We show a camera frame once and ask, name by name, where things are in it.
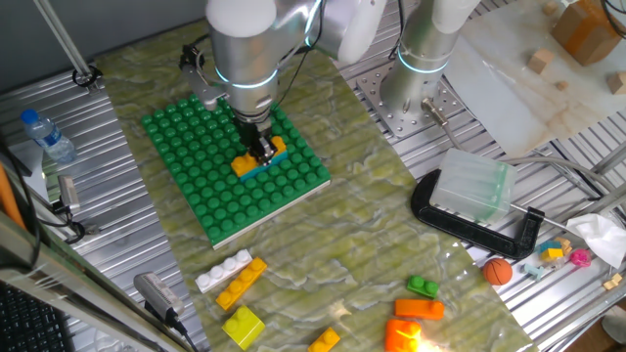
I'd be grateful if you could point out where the teal four-stud block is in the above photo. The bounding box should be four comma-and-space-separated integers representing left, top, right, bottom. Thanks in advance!
238, 149, 290, 183

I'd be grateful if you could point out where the cardboard box with tape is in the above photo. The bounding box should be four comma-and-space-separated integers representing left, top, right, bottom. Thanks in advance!
550, 0, 626, 67

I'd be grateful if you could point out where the black C-clamp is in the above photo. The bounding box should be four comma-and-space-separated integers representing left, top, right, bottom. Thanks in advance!
410, 168, 583, 260

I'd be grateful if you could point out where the white marble board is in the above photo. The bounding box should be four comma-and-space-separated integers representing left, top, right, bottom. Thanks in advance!
442, 0, 626, 158

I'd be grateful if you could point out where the yellow-orange two-stud block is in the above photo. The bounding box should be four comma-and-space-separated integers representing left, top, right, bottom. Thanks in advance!
306, 326, 342, 352

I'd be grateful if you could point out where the metal stand pole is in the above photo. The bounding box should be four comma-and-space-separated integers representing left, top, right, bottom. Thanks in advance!
32, 0, 104, 93

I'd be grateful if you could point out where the translucent plastic box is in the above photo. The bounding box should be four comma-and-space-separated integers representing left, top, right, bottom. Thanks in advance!
428, 148, 518, 226

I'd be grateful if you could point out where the light blue small toy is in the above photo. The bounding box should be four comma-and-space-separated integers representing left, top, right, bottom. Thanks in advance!
520, 262, 545, 283

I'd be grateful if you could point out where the orange long flat block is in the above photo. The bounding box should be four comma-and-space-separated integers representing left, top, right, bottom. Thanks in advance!
393, 297, 446, 322

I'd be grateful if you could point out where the green marble pattern mat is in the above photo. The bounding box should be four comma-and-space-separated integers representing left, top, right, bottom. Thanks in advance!
95, 19, 539, 352

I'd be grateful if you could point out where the green two-stud block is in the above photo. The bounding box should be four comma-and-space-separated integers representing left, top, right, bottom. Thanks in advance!
406, 274, 440, 300

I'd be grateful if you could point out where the yellow-orange four-stud block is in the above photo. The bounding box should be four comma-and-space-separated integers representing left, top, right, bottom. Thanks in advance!
214, 257, 269, 312
230, 135, 289, 178

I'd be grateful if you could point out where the green studded baseplate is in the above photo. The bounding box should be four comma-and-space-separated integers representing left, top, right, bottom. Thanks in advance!
140, 92, 332, 250

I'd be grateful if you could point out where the black keyboard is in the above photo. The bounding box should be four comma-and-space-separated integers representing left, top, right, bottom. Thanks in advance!
0, 283, 74, 352

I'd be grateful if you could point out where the mini orange basketball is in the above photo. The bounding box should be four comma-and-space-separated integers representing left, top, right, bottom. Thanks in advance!
482, 257, 514, 286

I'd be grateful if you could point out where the black looped cable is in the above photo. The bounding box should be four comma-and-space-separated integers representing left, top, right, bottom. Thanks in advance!
601, 0, 626, 40

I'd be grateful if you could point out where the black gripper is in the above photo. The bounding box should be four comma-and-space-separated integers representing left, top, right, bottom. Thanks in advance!
236, 110, 279, 166

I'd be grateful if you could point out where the grey base cable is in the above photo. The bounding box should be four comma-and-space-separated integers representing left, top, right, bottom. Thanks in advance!
421, 96, 620, 197

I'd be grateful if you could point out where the white four-stud block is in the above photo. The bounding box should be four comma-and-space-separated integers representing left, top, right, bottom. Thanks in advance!
195, 248, 254, 294

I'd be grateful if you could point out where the clear water bottle blue cap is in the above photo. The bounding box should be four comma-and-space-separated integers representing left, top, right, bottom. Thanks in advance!
20, 108, 78, 165

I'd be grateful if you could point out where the lime yellow square block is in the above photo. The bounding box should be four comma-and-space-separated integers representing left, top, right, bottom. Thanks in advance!
222, 305, 266, 351

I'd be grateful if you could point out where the white crumpled tissue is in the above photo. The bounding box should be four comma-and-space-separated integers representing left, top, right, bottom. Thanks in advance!
565, 213, 626, 269

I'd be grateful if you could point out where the grey ribbed camera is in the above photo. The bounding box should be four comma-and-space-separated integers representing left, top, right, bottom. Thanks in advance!
133, 271, 188, 324

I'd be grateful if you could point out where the orange tube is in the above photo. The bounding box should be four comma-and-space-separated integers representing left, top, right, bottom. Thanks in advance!
0, 163, 25, 231

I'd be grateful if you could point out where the grey metal frame bar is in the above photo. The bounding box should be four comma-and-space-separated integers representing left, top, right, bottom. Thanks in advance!
0, 209, 197, 352

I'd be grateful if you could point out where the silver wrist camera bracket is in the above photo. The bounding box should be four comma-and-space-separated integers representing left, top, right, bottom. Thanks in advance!
178, 42, 227, 112

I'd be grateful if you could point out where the orange chunky block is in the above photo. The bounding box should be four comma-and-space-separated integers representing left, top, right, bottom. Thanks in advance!
383, 318, 423, 352

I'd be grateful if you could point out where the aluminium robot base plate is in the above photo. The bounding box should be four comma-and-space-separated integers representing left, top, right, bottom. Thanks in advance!
355, 61, 466, 139

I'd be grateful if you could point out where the pink small toy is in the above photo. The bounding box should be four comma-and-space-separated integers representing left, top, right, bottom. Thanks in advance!
569, 247, 593, 269

